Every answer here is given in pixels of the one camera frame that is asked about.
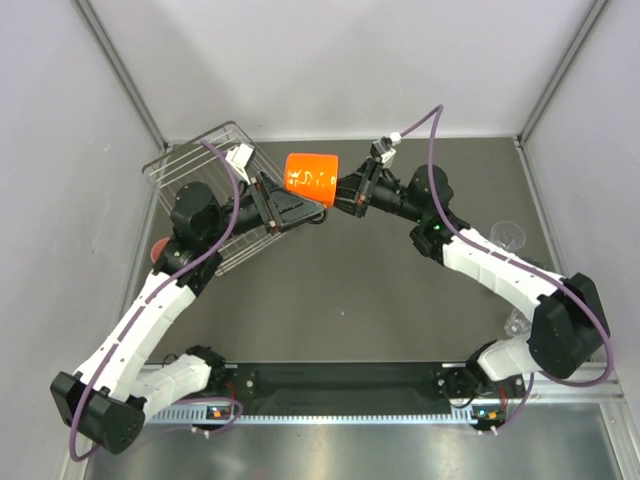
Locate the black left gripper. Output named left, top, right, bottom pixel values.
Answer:
left=204, top=168, right=324, bottom=246

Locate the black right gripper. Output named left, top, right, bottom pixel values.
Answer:
left=314, top=158, right=426, bottom=225

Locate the orange mug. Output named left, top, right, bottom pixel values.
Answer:
left=284, top=153, right=339, bottom=207

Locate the large clear plastic cup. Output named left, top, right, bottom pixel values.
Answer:
left=489, top=221, right=526, bottom=253

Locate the small clear plastic cup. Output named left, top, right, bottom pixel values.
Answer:
left=504, top=309, right=532, bottom=337

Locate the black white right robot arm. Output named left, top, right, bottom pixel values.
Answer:
left=334, top=158, right=610, bottom=397

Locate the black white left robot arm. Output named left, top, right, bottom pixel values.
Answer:
left=50, top=169, right=335, bottom=461

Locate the pink plastic cup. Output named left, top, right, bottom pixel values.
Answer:
left=150, top=237, right=169, bottom=263

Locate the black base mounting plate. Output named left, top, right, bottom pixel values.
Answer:
left=208, top=362, right=525, bottom=417

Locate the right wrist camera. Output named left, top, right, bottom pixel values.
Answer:
left=370, top=132, right=402, bottom=168

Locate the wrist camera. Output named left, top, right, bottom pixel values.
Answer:
left=370, top=132, right=402, bottom=168
left=226, top=143, right=255, bottom=176

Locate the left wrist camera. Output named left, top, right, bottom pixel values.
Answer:
left=226, top=143, right=255, bottom=176

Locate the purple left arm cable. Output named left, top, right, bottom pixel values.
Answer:
left=68, top=138, right=246, bottom=462

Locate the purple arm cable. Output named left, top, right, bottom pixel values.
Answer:
left=68, top=138, right=246, bottom=462
left=399, top=103, right=615, bottom=435

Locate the wire dish rack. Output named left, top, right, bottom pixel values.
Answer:
left=142, top=118, right=329, bottom=277

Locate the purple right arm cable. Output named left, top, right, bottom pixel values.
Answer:
left=399, top=103, right=615, bottom=435

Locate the aluminium frame post left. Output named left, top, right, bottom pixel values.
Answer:
left=71, top=0, right=168, bottom=151

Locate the aluminium frame post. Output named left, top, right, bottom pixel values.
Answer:
left=514, top=0, right=611, bottom=148
left=71, top=0, right=168, bottom=151

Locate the aluminium frame post right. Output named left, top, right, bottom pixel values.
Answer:
left=514, top=0, right=611, bottom=148

